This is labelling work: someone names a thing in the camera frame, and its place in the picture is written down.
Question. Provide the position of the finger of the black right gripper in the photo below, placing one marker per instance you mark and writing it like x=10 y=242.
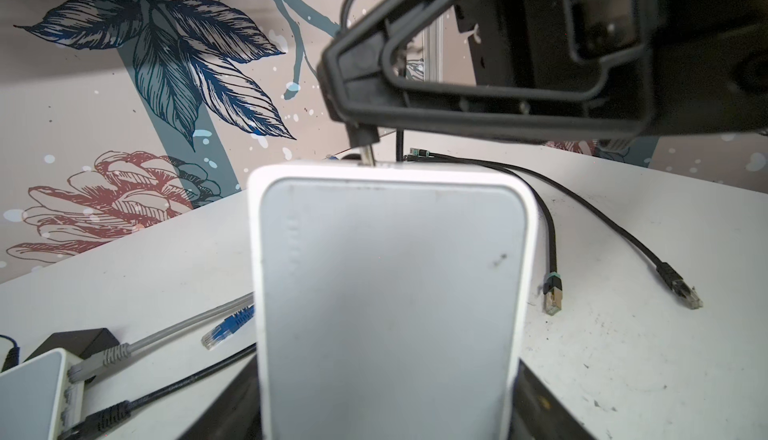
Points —
x=492 y=97

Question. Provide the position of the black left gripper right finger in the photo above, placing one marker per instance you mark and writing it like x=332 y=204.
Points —
x=538 y=414

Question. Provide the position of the black adapter with cord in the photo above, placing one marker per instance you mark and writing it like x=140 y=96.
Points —
x=87 y=352

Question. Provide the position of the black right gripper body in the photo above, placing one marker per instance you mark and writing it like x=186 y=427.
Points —
x=709 y=62

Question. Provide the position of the black cable gold green plug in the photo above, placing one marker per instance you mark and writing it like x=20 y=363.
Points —
x=552 y=284

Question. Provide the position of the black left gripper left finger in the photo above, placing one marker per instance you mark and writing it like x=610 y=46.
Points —
x=235 y=414

